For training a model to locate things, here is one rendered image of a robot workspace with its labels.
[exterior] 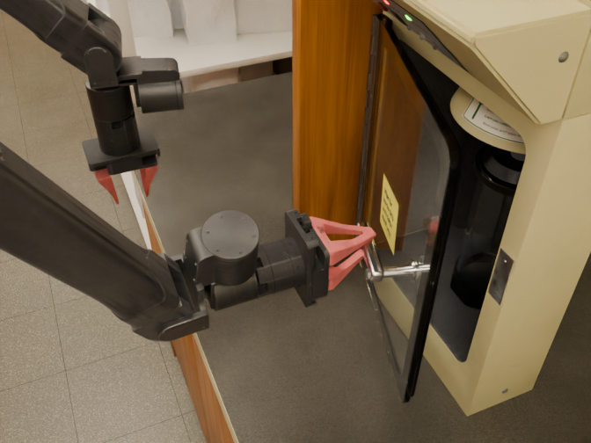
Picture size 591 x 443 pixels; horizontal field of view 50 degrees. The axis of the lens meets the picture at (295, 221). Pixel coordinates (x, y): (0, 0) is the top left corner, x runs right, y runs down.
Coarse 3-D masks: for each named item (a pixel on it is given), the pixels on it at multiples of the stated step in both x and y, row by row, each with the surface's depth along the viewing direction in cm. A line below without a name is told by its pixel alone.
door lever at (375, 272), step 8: (360, 224) 75; (368, 224) 76; (368, 248) 72; (368, 256) 71; (376, 256) 71; (368, 264) 71; (376, 264) 70; (408, 264) 71; (368, 272) 70; (376, 272) 69; (384, 272) 70; (392, 272) 70; (400, 272) 70; (408, 272) 70; (376, 280) 70
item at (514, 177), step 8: (488, 152) 79; (496, 152) 78; (504, 152) 78; (512, 152) 78; (488, 160) 78; (496, 160) 77; (504, 160) 77; (512, 160) 77; (520, 160) 77; (488, 168) 78; (496, 168) 77; (504, 168) 76; (512, 168) 76; (520, 168) 76; (496, 176) 77; (504, 176) 76; (512, 176) 76
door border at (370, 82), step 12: (372, 36) 80; (372, 48) 81; (372, 60) 82; (372, 72) 82; (372, 84) 83; (372, 96) 84; (360, 168) 94; (360, 180) 95; (360, 204) 98; (360, 216) 98
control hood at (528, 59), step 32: (416, 0) 51; (448, 0) 50; (480, 0) 50; (512, 0) 50; (544, 0) 50; (448, 32) 48; (480, 32) 46; (512, 32) 46; (544, 32) 48; (576, 32) 49; (480, 64) 50; (512, 64) 48; (544, 64) 50; (576, 64) 51; (512, 96) 51; (544, 96) 52
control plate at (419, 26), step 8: (376, 0) 69; (392, 0) 58; (392, 8) 64; (400, 8) 58; (400, 16) 64; (408, 16) 59; (416, 24) 59; (424, 24) 55; (416, 32) 65; (424, 32) 60; (432, 40) 61; (448, 56) 62
